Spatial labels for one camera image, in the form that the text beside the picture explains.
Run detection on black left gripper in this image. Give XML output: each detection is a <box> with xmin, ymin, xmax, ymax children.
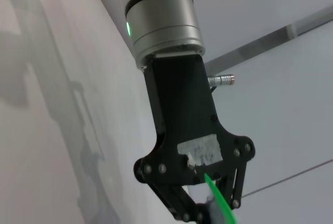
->
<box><xmin>133</xmin><ymin>53</ymin><xmax>256</xmax><ymax>186</ymax></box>

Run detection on silver connector on left gripper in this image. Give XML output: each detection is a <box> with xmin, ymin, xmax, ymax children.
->
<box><xmin>207</xmin><ymin>74</ymin><xmax>236</xmax><ymax>87</ymax></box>

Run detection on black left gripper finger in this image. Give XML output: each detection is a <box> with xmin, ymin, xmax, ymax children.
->
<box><xmin>139</xmin><ymin>179</ymin><xmax>209</xmax><ymax>224</ymax></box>
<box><xmin>225</xmin><ymin>160</ymin><xmax>248</xmax><ymax>209</ymax></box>

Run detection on clear document bag green zipper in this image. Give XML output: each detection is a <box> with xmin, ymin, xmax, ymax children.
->
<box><xmin>189</xmin><ymin>173</ymin><xmax>238</xmax><ymax>224</ymax></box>

